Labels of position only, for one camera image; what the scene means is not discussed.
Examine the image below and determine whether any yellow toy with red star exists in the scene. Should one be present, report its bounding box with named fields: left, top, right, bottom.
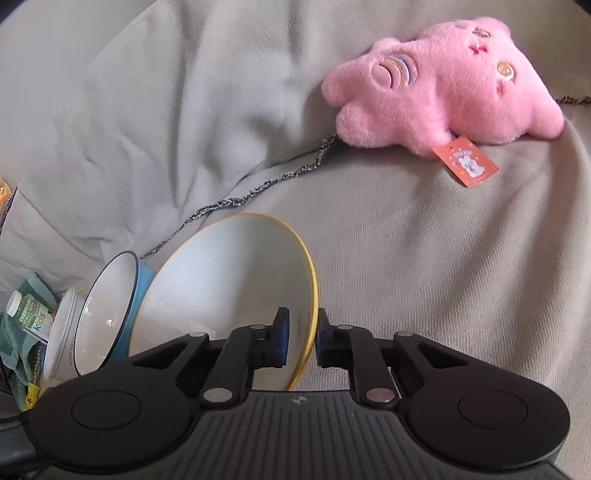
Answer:
left=21, top=382, right=42, bottom=411

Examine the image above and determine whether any beige sofa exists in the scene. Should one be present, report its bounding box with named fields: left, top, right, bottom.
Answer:
left=134, top=99, right=591, bottom=472

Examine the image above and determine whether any yellow-rimmed white plate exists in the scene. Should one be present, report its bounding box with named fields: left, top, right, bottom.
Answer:
left=130, top=213, right=319, bottom=392

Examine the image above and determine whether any white-capped vitamin bottle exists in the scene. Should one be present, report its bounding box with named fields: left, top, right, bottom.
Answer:
left=6, top=290, right=58, bottom=344

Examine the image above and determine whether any grey blanket with braided trim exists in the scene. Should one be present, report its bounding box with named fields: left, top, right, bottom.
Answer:
left=0, top=0, right=591, bottom=296

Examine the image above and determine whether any green cloth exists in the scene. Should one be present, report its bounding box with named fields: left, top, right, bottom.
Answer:
left=0, top=272, right=70, bottom=411

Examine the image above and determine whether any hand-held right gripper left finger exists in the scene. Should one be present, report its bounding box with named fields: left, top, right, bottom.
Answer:
left=131, top=307, right=291, bottom=408

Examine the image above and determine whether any pink plush toy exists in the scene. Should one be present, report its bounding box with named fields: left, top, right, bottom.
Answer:
left=321, top=16, right=566, bottom=188

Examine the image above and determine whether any white ribbed bowl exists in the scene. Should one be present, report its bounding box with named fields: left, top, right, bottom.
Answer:
left=43, top=286, right=88, bottom=380

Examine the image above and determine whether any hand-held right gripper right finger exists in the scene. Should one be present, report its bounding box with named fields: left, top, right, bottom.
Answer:
left=314, top=308, right=462, bottom=408

